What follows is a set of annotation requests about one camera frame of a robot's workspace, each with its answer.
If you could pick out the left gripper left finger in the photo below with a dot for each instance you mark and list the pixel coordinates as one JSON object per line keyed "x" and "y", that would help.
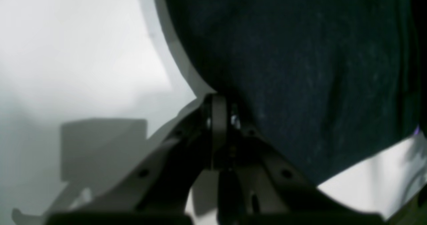
{"x": 156, "y": 191}

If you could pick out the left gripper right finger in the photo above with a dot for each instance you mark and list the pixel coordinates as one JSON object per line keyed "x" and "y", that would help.
{"x": 258, "y": 186}

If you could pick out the black T-shirt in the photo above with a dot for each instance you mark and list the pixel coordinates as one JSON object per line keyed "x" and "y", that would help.
{"x": 329, "y": 83}

